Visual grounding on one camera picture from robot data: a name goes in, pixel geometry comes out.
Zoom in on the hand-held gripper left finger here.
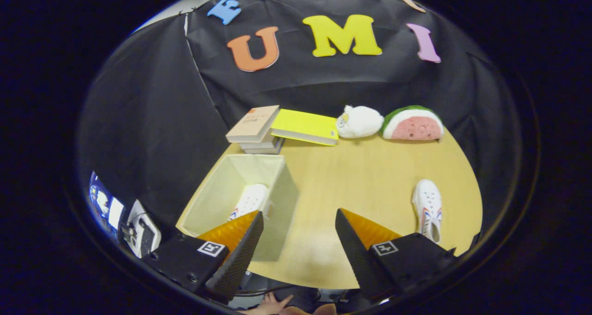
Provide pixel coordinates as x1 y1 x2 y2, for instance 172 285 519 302
141 210 265 303

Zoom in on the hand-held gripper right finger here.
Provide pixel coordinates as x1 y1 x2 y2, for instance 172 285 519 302
335 208 457 303

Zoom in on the white sneaker shoe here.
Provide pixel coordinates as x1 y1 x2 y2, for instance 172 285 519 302
228 184 269 222
412 179 443 244

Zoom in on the pale green storage box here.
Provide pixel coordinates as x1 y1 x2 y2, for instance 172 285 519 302
176 154 300 262

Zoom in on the white side table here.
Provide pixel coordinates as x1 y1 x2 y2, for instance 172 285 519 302
121 199 162 259

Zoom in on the grey book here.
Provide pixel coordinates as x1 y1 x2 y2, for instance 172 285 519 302
239 136 284 155

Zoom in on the beige cover book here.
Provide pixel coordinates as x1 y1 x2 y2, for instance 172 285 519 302
225 105 281 144

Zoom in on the white plush toy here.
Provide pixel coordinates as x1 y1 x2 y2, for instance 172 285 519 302
336 105 384 139

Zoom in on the computer monitor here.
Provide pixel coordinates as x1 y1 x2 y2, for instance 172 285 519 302
89 171 125 240

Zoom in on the yellow book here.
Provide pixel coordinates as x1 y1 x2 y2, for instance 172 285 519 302
270 109 339 147

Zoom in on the watermelon slice plush toy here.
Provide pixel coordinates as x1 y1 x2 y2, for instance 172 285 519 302
380 105 444 142

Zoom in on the black backdrop cloth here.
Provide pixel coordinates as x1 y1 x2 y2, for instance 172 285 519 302
76 0 523 241

